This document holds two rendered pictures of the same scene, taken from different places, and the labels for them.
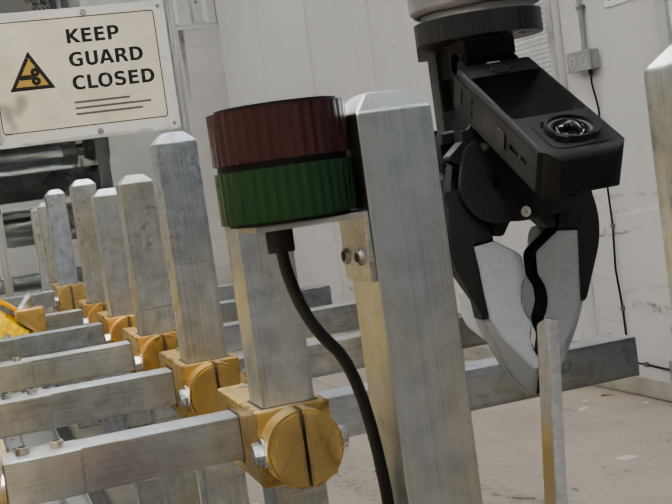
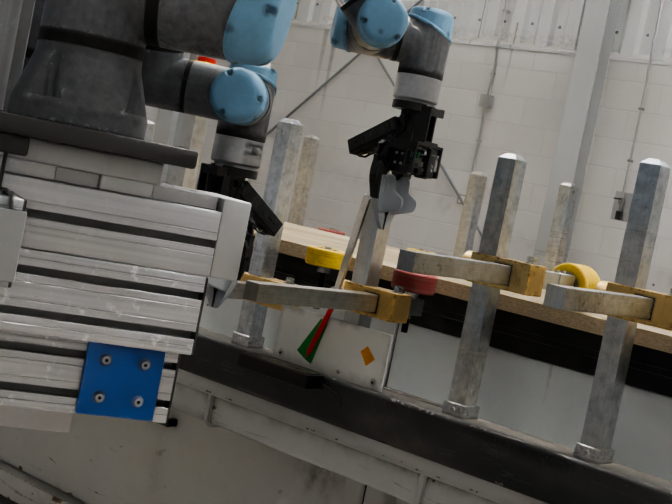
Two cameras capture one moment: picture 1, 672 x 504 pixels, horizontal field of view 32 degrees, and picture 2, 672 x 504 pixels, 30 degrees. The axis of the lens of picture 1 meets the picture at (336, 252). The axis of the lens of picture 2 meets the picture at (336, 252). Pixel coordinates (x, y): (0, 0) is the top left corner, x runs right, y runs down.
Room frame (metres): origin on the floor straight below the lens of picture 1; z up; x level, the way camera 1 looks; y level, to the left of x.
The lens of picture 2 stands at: (2.36, -1.26, 1.03)
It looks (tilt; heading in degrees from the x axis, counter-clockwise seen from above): 3 degrees down; 148
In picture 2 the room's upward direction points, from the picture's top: 11 degrees clockwise
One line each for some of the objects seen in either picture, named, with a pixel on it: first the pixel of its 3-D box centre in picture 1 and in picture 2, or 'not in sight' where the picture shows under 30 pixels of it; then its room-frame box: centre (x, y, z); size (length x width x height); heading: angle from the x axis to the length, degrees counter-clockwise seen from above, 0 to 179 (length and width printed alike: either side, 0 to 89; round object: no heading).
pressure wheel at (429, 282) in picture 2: not in sight; (410, 301); (0.53, 0.07, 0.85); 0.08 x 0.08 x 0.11
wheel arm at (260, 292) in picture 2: not in sight; (339, 300); (0.59, -0.12, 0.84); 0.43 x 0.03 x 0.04; 108
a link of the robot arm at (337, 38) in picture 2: not in sight; (368, 30); (0.63, -0.19, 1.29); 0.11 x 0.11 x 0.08; 65
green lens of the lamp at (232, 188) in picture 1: (286, 191); not in sight; (0.51, 0.02, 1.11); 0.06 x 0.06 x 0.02
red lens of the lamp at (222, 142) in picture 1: (278, 133); not in sight; (0.51, 0.02, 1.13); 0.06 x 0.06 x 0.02
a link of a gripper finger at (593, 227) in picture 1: (554, 225); (382, 172); (0.65, -0.12, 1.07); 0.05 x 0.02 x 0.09; 107
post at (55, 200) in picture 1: (73, 316); not in sight; (2.19, 0.51, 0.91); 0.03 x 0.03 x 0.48; 18
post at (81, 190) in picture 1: (106, 341); not in sight; (1.71, 0.35, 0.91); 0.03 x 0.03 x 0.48; 18
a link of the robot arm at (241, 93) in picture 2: not in sight; (228, 95); (0.76, -0.48, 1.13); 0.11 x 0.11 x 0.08; 57
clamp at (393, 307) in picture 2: not in sight; (372, 300); (0.54, -0.02, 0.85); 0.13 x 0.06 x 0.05; 18
